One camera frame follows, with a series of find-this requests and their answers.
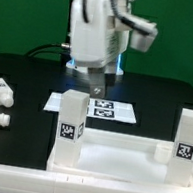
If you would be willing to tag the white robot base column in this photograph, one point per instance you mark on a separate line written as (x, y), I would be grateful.
(118, 62)

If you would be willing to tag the white marker sheet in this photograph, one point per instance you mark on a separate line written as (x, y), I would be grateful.
(106, 109)

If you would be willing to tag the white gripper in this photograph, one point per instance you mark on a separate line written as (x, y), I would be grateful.
(97, 40)

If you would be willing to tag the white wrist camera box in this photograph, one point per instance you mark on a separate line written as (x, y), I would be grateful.
(143, 35)

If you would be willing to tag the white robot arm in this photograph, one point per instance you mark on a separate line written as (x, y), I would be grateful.
(98, 37)

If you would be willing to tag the white desk tabletop tray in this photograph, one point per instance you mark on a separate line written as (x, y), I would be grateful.
(119, 157)

